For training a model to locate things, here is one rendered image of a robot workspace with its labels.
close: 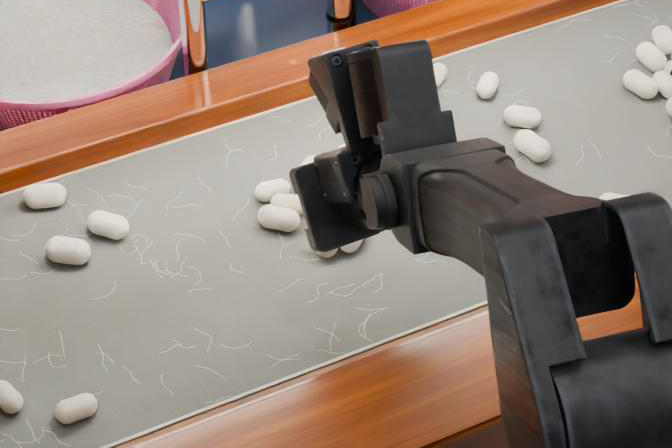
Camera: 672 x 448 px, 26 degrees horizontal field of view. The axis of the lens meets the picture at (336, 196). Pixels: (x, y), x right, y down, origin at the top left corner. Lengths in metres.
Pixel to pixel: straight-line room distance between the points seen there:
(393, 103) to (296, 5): 0.65
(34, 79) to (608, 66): 0.55
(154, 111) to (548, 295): 0.69
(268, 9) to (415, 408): 0.64
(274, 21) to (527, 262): 0.92
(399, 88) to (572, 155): 0.40
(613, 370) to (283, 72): 0.72
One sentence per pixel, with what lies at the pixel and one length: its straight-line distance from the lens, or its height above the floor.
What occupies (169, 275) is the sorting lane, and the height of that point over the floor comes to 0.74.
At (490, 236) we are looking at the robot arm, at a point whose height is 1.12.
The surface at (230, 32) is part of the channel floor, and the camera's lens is 1.56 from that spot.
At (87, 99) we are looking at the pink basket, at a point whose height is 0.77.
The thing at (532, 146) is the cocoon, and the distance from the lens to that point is 1.30.
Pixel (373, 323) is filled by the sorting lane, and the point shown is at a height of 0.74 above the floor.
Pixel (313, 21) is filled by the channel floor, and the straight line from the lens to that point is 1.57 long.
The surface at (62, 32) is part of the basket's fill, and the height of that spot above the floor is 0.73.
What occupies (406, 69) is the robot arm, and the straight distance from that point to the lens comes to 0.96.
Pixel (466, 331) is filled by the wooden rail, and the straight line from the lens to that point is 1.13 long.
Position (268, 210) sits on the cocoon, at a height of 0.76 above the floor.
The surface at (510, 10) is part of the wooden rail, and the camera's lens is 1.45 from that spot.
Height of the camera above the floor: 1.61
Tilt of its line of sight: 43 degrees down
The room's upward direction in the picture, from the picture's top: straight up
